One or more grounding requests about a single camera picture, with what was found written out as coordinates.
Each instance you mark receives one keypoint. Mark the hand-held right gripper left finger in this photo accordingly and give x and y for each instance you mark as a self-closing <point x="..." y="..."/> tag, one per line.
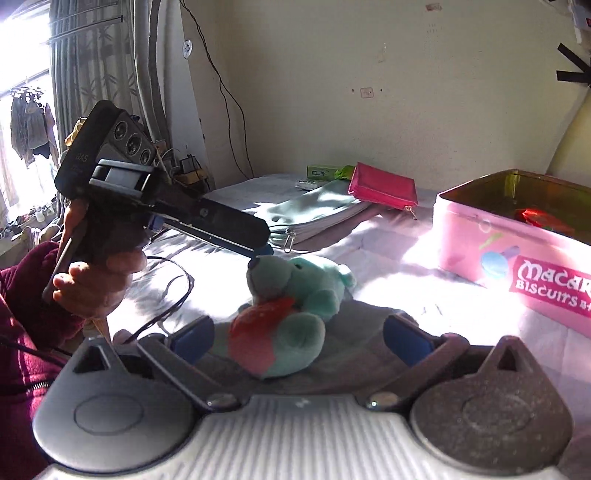
<point x="194" y="339"/>

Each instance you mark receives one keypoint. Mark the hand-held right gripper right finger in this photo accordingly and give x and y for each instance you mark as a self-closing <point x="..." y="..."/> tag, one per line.
<point x="406" y="337"/>

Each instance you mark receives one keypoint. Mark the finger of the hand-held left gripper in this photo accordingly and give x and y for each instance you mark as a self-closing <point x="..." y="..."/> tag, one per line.
<point x="231" y="244"/>
<point x="217" y="217"/>

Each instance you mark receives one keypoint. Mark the light teal zip pouch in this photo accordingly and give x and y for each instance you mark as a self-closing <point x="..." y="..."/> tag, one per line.
<point x="314" y="207"/>

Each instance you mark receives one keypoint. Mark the teal plush toy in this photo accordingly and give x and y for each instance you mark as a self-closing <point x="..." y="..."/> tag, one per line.
<point x="286" y="318"/>

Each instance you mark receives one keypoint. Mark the person's left hand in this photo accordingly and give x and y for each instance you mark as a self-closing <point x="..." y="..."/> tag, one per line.
<point x="99" y="281"/>

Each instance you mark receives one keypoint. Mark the yellow power strip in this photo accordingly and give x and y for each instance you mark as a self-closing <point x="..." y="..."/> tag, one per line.
<point x="194" y="177"/>

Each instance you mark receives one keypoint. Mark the black power adapter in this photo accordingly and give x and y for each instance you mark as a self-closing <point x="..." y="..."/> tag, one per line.
<point x="189" y="164"/>

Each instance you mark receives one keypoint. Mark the hanging clothes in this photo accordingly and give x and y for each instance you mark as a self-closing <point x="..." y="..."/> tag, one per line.
<point x="30" y="124"/>

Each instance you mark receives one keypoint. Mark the grey patterned curtain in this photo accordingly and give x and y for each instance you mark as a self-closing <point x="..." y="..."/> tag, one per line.
<point x="92" y="60"/>

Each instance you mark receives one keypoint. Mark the white remote control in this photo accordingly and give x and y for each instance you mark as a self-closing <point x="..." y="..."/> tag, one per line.
<point x="310" y="184"/>

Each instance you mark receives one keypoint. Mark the row of shoes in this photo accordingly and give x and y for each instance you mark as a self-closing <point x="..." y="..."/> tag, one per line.
<point x="27" y="221"/>

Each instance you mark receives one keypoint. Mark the green white small box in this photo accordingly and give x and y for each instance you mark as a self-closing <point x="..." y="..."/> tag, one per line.
<point x="323" y="172"/>

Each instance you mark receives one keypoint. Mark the bright green wrapper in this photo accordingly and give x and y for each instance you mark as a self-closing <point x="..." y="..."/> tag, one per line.
<point x="345" y="171"/>

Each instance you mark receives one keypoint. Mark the pink biscuit tin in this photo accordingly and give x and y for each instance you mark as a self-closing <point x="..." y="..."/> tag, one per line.
<point x="512" y="249"/>

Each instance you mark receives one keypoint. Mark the pink zip wallet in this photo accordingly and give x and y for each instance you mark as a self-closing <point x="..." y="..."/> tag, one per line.
<point x="383" y="187"/>

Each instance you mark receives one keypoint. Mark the red packet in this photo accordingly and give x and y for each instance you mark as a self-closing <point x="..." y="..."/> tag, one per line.
<point x="542" y="219"/>

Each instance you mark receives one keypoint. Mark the round white wall fixture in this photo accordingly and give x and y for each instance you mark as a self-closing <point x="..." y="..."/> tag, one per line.
<point x="187" y="48"/>

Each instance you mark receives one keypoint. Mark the white wall sticker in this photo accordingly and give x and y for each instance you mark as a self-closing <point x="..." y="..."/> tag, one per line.
<point x="366" y="92"/>

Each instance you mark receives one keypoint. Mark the black wall tape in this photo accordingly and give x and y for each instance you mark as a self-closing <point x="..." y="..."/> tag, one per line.
<point x="572" y="64"/>

